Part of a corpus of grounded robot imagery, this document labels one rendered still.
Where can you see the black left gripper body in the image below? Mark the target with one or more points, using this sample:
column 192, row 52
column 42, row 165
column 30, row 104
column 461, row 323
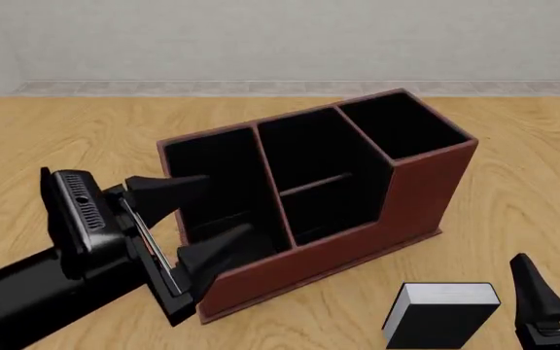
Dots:
column 156, row 266

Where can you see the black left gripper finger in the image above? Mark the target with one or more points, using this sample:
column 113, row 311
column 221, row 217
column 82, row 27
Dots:
column 209, row 259
column 163, row 193

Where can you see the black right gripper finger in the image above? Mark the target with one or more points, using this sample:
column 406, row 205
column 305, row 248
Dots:
column 537, row 295

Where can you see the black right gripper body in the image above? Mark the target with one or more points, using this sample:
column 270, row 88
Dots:
column 552, row 339

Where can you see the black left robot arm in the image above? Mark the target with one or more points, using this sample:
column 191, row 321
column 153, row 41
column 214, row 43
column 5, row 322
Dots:
column 32, row 295

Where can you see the black book with white pages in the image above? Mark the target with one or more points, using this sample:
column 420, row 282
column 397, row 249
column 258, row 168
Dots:
column 435, row 321

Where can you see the red-brown desk caddy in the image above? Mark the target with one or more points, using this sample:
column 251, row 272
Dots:
column 358, row 237

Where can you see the grey plate on black stalk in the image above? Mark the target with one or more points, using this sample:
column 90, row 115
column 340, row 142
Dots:
column 81, row 204

